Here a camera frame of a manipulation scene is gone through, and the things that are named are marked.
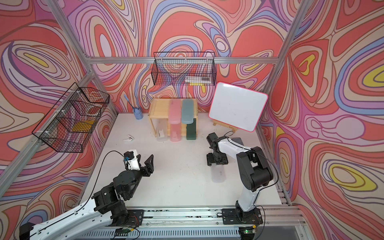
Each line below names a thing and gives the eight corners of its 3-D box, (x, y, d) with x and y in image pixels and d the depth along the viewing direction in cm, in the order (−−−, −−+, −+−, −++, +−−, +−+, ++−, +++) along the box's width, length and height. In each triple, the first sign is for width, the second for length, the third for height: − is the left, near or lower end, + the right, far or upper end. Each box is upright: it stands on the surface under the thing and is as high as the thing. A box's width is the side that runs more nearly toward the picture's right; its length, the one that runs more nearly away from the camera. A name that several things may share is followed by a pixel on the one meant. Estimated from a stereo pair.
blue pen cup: (136, 121, 119) (132, 111, 111) (138, 117, 123) (134, 107, 114) (142, 121, 119) (138, 111, 111) (143, 117, 123) (140, 107, 114)
